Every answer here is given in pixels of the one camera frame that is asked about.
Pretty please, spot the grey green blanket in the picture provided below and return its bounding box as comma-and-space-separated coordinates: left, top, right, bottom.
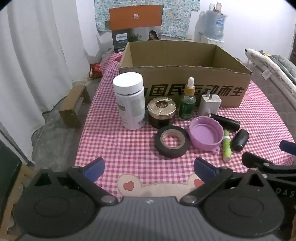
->
269, 54, 296, 78

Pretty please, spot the green lip balm tube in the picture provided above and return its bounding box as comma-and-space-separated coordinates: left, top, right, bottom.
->
222, 130, 231, 162

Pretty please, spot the black tape roll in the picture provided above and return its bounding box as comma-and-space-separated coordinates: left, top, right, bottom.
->
155, 126, 190, 159

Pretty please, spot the patterned wall cloth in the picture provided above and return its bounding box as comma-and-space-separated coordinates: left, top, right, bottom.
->
94, 0, 200, 37

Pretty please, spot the orange printed appliance box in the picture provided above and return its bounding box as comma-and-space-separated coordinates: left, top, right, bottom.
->
105, 5, 164, 53

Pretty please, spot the grey quilted mattress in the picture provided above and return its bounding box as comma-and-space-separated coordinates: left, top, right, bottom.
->
240, 58, 296, 130

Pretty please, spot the white charger plug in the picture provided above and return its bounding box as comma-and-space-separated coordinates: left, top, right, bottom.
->
198, 94, 222, 117

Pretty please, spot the white fluffy blanket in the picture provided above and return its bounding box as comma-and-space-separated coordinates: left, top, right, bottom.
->
245, 48, 296, 91

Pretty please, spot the purple plastic lid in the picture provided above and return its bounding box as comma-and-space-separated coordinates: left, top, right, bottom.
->
188, 116, 224, 154

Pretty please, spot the white water dispenser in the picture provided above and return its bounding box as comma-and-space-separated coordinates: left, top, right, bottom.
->
194, 11, 226, 45

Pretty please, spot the black lipstick tube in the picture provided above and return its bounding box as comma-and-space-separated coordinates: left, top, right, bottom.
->
209, 113, 241, 131

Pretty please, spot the brown cardboard box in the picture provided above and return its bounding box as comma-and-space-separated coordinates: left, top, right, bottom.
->
119, 41, 253, 108

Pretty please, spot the white plastic bottle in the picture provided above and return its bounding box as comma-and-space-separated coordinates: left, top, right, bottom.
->
113, 72, 146, 130

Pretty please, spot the green dropper bottle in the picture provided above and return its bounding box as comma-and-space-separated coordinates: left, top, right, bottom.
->
179, 77, 196, 120

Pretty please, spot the red packet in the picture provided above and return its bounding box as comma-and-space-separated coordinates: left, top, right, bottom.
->
89, 64, 102, 79

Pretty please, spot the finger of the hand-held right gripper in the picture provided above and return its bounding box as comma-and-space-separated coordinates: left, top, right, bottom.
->
242, 152, 296, 183
279, 140, 296, 154

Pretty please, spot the small black oval case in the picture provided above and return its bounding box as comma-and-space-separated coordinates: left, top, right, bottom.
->
231, 129, 250, 152

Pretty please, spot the gold lid cosmetic jar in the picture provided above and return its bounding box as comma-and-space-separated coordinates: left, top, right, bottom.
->
147, 97, 176, 129

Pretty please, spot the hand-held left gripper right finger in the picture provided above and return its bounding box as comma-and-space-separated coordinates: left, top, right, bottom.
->
180, 158, 274, 205

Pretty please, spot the white curtain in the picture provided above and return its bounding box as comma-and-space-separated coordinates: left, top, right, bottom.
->
0, 0, 102, 163

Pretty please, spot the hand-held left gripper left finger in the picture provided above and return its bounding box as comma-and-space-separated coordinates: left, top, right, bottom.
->
33, 158, 118, 206

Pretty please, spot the wooden stool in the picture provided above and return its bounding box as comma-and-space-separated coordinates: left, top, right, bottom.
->
58, 85, 92, 128

